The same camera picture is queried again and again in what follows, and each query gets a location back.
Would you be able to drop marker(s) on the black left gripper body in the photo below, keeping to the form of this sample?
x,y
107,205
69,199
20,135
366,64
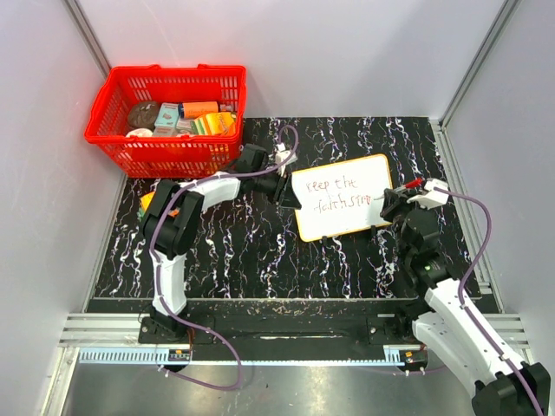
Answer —
x,y
280,185

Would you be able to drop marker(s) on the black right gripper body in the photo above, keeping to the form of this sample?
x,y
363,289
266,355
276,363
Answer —
x,y
404,208

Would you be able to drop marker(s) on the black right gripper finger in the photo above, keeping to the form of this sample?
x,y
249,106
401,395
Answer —
x,y
392,203
405,195

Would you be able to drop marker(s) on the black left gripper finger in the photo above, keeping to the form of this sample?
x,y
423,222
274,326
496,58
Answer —
x,y
291,206
295,193

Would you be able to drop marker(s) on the red-capped whiteboard marker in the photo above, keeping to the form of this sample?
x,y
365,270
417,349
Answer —
x,y
410,185

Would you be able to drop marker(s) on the yellow-framed whiteboard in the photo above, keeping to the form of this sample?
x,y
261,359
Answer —
x,y
339,198

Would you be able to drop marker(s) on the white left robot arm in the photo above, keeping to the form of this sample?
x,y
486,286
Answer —
x,y
170,222

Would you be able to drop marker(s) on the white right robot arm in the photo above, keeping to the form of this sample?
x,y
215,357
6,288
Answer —
x,y
444,318

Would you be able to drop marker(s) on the orange yellow box in basket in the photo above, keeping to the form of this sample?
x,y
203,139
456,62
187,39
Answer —
x,y
215,124

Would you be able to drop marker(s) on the orange cylindrical can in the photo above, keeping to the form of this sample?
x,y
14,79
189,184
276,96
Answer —
x,y
192,110

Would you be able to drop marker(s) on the orange green snack box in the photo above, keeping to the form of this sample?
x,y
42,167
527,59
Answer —
x,y
145,201

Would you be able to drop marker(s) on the light blue small box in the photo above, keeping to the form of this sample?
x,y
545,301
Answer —
x,y
168,115

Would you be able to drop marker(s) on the red plastic shopping basket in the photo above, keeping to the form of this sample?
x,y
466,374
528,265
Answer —
x,y
166,157

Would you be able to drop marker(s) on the brown round packet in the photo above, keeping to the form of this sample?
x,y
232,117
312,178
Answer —
x,y
143,115

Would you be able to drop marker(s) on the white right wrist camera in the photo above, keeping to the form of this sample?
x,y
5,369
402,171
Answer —
x,y
434,195

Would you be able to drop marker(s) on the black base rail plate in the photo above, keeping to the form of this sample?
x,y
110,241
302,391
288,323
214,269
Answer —
x,y
355,323

